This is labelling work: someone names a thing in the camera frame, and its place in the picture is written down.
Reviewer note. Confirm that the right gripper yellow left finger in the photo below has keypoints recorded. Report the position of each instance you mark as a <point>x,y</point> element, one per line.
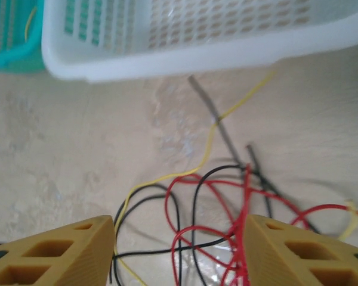
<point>47,262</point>

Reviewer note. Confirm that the white perforated plastic basket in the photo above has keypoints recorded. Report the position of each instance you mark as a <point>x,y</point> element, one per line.
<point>197,56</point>

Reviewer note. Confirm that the teal perforated plastic basket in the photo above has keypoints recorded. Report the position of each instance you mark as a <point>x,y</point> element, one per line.
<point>15,59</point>

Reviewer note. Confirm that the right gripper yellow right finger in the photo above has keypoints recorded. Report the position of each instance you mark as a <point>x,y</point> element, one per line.
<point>301,259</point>

